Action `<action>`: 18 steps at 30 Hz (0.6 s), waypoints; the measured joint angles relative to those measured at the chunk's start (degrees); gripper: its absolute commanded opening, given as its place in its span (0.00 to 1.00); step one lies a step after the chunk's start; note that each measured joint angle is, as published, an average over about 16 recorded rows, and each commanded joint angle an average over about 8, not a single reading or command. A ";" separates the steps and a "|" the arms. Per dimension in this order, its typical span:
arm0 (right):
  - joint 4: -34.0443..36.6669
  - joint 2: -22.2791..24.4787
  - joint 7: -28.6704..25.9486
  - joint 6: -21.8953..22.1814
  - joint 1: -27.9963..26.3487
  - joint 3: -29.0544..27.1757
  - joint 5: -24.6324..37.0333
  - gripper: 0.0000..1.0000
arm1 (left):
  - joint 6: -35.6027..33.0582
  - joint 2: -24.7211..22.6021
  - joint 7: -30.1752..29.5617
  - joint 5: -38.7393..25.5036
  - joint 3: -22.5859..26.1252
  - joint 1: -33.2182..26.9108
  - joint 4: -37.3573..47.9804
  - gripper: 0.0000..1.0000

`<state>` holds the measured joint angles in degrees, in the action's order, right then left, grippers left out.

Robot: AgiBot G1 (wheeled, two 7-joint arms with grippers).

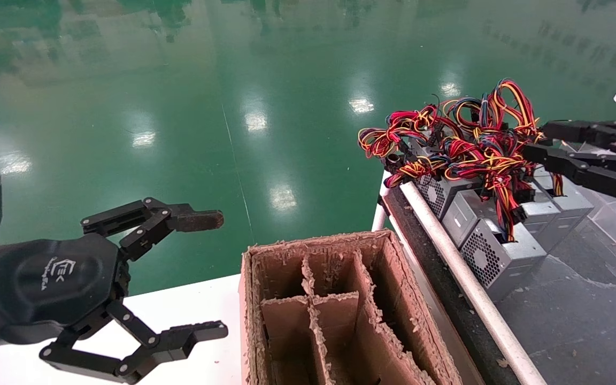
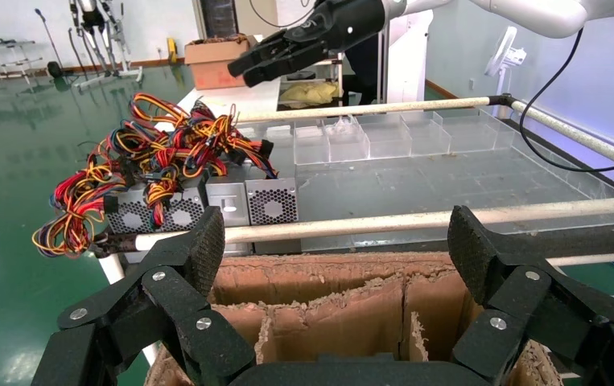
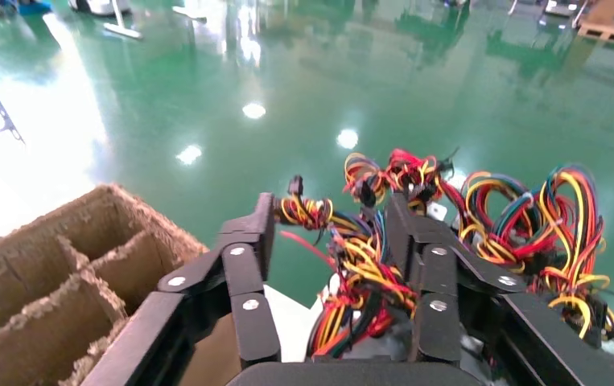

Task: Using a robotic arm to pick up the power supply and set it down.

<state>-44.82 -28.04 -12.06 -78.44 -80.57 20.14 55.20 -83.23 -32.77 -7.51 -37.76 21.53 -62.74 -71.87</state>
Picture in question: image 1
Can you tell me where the brown cardboard box with dividers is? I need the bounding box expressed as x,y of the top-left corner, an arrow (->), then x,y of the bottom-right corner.
240,230 -> 464,385

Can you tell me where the grey power supply with wires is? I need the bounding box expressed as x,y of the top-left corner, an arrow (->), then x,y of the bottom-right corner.
442,107 -> 533,249
479,80 -> 560,238
522,126 -> 595,253
359,104 -> 482,220
460,155 -> 549,303

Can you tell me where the long white frame pipe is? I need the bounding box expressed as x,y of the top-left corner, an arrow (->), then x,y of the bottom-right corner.
400,182 -> 548,385

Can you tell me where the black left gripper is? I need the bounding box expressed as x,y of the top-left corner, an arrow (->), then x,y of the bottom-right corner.
0,198 -> 228,384

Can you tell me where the short white frame pipe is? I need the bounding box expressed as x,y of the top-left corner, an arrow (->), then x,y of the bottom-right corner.
371,171 -> 394,233

